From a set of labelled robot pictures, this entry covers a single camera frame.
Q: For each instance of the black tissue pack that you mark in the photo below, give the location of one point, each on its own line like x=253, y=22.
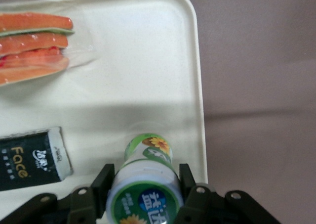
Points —
x=24, y=159

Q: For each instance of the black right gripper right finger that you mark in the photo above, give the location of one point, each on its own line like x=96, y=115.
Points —
x=197, y=201

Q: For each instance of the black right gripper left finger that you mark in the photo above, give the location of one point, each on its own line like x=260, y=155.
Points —
x=98, y=196

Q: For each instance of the cream plastic tray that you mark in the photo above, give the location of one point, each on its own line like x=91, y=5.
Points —
x=138, y=60

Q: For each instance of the green gum bottle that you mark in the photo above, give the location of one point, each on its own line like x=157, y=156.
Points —
x=145, y=174

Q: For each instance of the wrapped triangle sandwich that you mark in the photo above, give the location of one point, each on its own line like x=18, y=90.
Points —
x=29, y=41

